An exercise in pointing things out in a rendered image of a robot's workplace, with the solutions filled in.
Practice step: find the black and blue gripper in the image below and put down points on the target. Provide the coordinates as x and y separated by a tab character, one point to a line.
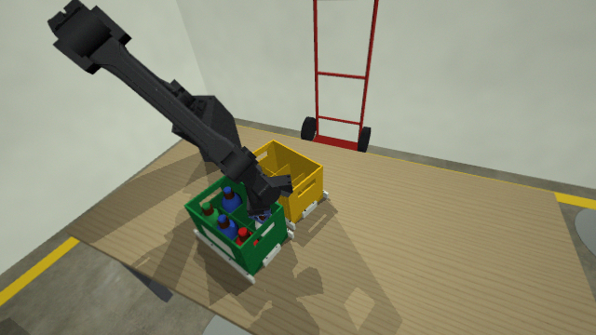
254	209

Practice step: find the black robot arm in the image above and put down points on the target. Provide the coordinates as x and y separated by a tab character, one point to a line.
82	38

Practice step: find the green crate with dividers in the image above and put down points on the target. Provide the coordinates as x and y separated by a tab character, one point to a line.
248	256

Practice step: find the blue bottle with brown label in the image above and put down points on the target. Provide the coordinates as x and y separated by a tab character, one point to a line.
231	200
227	226

